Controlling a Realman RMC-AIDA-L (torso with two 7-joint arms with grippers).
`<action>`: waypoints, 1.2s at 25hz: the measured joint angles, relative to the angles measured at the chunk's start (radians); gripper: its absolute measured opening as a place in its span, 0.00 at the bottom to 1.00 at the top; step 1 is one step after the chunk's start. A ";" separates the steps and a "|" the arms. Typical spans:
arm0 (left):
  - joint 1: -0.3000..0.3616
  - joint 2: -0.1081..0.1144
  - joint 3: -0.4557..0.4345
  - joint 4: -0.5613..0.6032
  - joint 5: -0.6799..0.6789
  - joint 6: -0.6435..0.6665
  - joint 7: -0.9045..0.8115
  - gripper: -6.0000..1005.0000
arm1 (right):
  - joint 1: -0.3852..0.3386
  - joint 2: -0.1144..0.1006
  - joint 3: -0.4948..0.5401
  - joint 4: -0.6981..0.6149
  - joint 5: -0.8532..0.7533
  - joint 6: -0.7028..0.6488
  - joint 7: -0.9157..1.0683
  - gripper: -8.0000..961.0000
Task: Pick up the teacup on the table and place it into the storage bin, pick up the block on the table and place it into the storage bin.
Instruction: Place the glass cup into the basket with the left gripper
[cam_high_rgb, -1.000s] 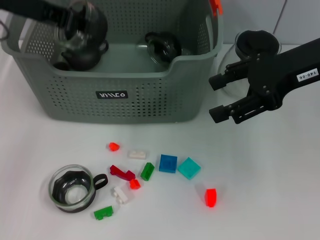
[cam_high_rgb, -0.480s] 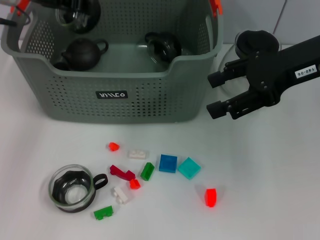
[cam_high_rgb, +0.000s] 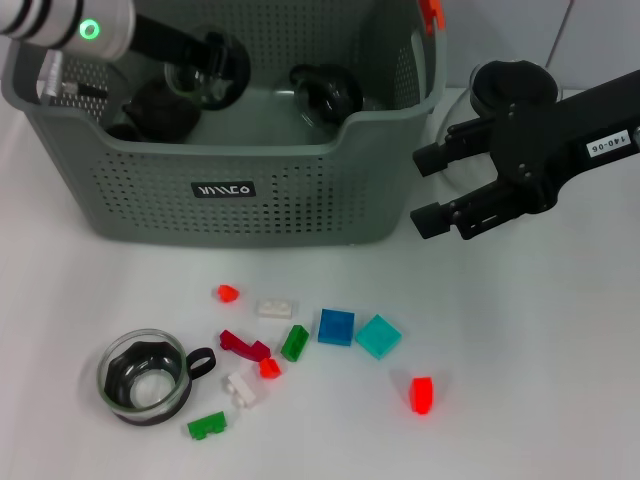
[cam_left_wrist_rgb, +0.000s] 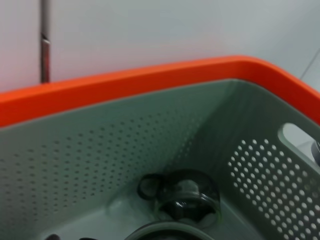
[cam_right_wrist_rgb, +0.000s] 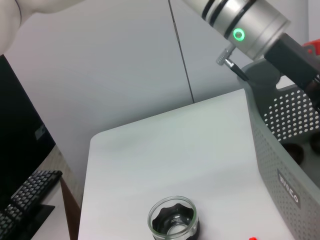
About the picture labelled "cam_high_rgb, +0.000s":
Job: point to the tall orange-red block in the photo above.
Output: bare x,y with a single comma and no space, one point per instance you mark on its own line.
422,395

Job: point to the glass teacup with black sleeve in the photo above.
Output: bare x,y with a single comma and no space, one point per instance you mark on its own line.
330,100
200,90
145,395

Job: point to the green two-stud brick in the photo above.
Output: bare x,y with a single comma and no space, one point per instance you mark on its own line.
207,425

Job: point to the dark red curved block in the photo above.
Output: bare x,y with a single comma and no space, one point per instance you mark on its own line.
245,347

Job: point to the blue square plate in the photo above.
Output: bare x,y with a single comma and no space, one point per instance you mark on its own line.
336,326

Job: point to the dark clay teapot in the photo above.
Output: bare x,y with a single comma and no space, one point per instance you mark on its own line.
160,115

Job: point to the small red slope block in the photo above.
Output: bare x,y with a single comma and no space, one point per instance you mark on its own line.
227,293
270,369

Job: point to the green slope block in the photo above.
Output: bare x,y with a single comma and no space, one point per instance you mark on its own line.
295,344

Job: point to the teal square plate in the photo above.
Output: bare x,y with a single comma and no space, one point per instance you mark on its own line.
378,336

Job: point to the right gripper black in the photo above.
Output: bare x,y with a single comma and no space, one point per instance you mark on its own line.
550,150

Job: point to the white two-stud brick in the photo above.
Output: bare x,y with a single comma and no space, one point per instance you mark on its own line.
241,390

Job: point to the white two-stud flat plate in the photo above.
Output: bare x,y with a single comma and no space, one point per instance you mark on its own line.
275,309

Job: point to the grey perforated storage bin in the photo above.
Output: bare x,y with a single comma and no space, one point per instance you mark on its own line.
150,210

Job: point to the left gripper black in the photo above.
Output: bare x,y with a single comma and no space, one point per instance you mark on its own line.
170,45

